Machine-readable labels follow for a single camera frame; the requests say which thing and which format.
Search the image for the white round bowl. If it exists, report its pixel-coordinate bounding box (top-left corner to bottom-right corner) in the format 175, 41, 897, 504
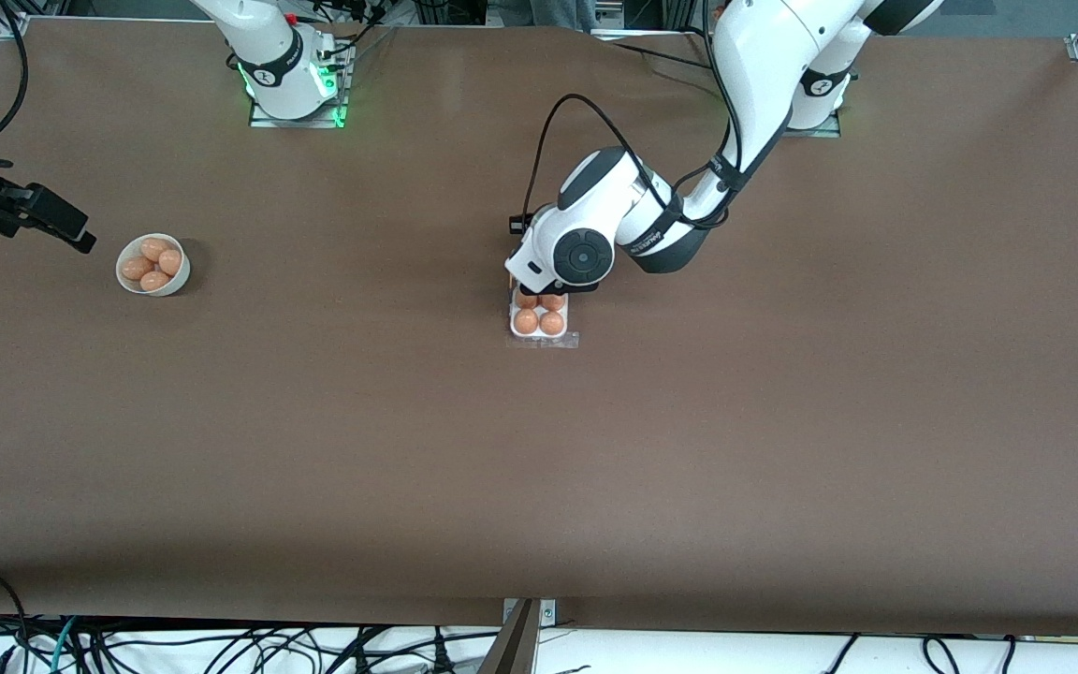
115, 233, 191, 298

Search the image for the teal floor cable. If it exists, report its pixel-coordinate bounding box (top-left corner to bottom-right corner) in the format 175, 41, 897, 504
50, 615, 83, 674

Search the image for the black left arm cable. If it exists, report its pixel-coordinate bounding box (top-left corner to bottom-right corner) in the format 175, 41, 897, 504
521, 0, 748, 231

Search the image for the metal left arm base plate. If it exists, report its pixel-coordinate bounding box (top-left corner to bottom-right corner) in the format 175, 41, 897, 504
780, 103, 844, 139

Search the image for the metal table edge bracket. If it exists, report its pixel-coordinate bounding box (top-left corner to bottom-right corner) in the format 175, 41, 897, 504
478, 597, 558, 674

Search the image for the person behind table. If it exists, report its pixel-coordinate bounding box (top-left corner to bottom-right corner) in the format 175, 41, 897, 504
528, 0, 602, 31

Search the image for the clear plastic egg box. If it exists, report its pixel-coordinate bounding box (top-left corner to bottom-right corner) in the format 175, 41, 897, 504
506, 271, 582, 352

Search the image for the black table cable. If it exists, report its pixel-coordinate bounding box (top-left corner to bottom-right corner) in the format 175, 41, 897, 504
606, 39, 718, 72

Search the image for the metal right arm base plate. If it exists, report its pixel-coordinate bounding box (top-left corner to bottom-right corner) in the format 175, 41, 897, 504
249, 42, 351, 129

